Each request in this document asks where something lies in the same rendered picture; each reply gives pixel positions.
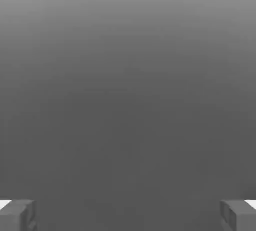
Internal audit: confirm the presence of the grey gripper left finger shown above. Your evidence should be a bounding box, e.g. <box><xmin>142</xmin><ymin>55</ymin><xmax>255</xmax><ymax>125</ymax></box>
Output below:
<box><xmin>0</xmin><ymin>199</ymin><xmax>38</xmax><ymax>231</ymax></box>

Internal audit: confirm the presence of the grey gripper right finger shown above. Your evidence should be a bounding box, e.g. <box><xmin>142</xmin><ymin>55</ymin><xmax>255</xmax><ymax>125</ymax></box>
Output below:
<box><xmin>219</xmin><ymin>199</ymin><xmax>256</xmax><ymax>231</ymax></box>

